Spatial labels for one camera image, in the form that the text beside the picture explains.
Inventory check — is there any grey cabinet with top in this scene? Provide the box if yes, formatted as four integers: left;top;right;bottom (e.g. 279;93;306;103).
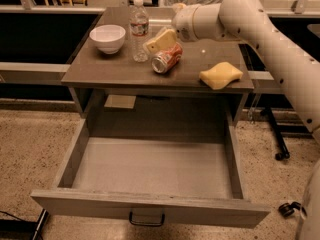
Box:
61;6;255;128

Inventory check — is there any black drawer handle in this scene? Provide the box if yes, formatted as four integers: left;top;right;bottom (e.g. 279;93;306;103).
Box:
128;211;166;227

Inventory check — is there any black caster wheel leg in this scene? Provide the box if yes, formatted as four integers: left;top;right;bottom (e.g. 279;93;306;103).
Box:
278;201;301;218

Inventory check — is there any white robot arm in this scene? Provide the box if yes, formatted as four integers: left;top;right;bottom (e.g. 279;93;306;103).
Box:
172;0;320;141

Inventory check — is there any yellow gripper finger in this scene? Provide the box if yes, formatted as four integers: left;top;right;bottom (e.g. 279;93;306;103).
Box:
172;3;186;13
143;28;177;54

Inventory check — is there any white ceramic bowl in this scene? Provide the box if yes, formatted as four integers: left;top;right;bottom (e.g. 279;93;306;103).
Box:
89;25;126;54

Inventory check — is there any open grey top drawer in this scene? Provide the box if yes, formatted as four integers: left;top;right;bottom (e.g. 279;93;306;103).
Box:
31;119;270;228

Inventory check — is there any black stand leg with caster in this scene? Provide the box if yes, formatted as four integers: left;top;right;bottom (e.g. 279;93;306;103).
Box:
265;107;290;161

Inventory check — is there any black base bottom left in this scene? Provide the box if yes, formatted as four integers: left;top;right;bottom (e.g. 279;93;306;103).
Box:
0;209;49;240

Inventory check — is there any yellow sponge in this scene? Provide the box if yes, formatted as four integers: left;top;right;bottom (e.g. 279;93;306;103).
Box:
199;62;243;90

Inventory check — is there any clear plastic water bottle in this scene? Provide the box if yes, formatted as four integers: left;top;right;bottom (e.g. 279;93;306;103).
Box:
129;0;149;62

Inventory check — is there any red soda can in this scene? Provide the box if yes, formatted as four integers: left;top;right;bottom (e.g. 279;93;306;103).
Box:
151;43;183;74

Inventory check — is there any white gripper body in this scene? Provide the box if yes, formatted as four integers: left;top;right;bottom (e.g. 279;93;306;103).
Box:
172;4;200;42

